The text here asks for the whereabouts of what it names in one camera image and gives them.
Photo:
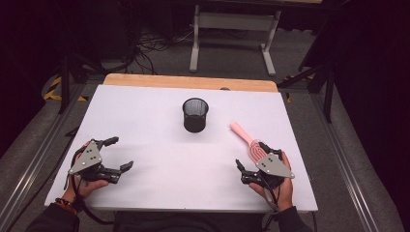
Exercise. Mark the grey metal floor rail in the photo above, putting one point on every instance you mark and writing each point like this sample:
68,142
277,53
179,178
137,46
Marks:
35,154
346,164

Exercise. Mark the pink slotted spatula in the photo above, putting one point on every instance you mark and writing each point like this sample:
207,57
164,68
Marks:
241,131

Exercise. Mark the yellow black hazard tape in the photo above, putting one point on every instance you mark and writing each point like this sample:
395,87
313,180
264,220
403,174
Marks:
288,96
54,90

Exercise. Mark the black mesh pen cup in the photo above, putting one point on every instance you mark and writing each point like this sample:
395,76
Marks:
195,121

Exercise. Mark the person's right hand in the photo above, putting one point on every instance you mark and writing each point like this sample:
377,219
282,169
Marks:
285,193

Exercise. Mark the white table cover sheet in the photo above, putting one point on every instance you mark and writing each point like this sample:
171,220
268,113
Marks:
180,167

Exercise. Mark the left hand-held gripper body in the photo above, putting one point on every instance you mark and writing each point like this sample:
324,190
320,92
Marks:
86,158

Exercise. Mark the white metal desk frame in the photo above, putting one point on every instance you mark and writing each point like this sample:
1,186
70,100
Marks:
235,22

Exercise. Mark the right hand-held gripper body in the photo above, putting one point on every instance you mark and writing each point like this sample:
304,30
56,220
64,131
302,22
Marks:
273,166

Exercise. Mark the wooden table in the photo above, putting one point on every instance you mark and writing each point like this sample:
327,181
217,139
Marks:
180,82

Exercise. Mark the black metal stand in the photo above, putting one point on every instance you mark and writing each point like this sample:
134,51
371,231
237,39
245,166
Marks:
69,74
322,80

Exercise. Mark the person's left hand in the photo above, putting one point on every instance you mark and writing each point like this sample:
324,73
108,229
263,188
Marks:
87,188

